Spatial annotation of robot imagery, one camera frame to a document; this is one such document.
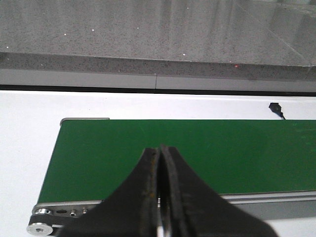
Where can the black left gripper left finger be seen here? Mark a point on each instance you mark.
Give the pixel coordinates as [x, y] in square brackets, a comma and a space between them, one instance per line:
[130, 211]

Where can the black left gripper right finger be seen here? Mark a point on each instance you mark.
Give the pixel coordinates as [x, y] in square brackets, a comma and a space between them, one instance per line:
[190, 208]

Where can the green conveyor belt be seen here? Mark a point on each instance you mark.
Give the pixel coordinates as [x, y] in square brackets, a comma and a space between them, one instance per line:
[91, 158]

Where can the silver conveyor drive pulley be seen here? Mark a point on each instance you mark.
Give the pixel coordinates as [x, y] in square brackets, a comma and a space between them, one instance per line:
[43, 223]

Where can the grey stone slab left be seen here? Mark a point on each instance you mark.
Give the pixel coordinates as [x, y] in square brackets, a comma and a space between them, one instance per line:
[224, 38]

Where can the aluminium conveyor side rail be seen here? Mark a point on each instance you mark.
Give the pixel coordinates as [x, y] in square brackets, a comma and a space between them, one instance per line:
[265, 206]

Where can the black sensor connector with wires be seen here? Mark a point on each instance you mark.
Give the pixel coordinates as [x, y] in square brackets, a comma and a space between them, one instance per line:
[276, 109]

